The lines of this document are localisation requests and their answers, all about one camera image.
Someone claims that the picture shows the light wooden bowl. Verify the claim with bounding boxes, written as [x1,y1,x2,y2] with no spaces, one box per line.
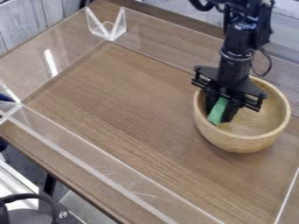
[192,77,291,153]

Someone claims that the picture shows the blue object at left edge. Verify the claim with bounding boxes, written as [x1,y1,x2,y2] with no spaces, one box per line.
[0,93,15,102]

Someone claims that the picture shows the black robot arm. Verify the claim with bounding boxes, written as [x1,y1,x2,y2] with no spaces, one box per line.
[188,0,275,125]

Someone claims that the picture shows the clear acrylic enclosure walls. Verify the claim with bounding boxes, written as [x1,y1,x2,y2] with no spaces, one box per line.
[0,2,299,224]

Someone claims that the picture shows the black cable loop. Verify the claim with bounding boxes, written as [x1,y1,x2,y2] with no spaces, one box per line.
[0,192,68,224]

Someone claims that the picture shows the black table leg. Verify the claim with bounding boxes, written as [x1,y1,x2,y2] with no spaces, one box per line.
[43,174,56,196]

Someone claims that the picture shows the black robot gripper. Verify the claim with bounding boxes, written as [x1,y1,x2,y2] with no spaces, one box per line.
[191,66,267,123]

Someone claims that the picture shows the green rectangular block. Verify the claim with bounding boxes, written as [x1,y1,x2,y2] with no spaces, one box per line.
[209,97,230,126]

